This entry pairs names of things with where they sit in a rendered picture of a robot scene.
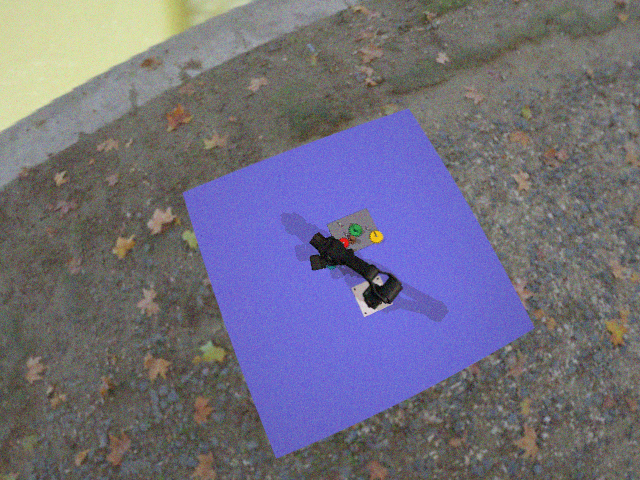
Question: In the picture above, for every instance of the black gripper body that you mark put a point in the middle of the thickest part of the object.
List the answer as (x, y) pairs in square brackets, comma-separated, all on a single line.
[(317, 263)]

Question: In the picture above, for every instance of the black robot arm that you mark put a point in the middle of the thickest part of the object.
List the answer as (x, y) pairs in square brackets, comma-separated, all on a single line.
[(334, 251)]

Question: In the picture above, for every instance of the green gear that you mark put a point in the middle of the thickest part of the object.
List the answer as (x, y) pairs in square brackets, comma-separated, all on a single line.
[(355, 230)]

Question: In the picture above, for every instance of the yellow gear with black stripe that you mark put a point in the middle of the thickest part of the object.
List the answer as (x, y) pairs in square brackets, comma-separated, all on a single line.
[(376, 239)]

